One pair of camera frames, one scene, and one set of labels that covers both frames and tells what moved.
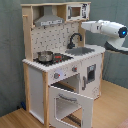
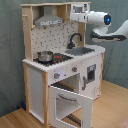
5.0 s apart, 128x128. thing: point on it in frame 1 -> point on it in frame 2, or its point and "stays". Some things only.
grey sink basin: (79, 51) stays
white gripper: (92, 26) -> (79, 16)
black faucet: (71, 44) stays
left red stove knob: (56, 75) stays
